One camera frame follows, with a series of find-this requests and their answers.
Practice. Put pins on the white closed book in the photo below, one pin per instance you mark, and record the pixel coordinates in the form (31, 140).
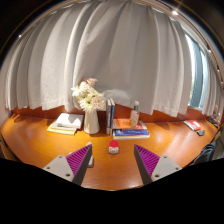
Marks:
(70, 120)

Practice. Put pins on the red flat book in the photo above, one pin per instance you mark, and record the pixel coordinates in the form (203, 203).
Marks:
(144, 125)

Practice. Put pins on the small dark object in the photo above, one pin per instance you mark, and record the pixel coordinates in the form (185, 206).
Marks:
(201, 132)

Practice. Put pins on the red and white booklet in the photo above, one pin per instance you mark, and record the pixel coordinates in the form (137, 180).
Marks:
(192, 125)

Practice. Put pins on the window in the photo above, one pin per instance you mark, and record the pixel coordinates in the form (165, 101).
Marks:
(196, 76)

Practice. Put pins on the white power strip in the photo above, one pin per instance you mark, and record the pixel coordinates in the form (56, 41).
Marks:
(91, 162)

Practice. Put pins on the grey upright book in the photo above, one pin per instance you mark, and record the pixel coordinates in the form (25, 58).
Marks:
(108, 116)

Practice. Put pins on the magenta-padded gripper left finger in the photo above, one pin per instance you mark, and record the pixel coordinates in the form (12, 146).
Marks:
(60, 166)

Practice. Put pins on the blue flat book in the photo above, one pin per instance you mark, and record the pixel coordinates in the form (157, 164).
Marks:
(131, 133)

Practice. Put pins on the white ceramic vase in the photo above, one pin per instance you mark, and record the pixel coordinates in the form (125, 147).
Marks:
(91, 123)

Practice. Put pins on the blue upright book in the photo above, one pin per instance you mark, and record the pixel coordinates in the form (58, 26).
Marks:
(112, 113)

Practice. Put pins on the clear plastic drink bottle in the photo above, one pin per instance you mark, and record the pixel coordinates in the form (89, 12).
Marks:
(134, 116)

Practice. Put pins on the white and pink flowers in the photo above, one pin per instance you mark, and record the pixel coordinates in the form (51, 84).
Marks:
(88, 96)

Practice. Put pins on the orange flat book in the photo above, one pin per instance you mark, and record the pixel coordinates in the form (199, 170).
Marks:
(123, 124)

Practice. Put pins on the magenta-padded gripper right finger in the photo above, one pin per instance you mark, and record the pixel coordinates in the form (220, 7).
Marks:
(165, 166)

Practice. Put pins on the red and white charger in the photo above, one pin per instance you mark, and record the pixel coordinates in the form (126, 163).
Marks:
(113, 147)

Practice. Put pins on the yellow flat book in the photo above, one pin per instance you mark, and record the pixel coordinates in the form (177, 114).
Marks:
(60, 130)

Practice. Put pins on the black chair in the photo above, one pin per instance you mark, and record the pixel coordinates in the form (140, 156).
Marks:
(205, 153)

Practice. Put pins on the white curtain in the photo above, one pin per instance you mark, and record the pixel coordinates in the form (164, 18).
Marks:
(116, 50)

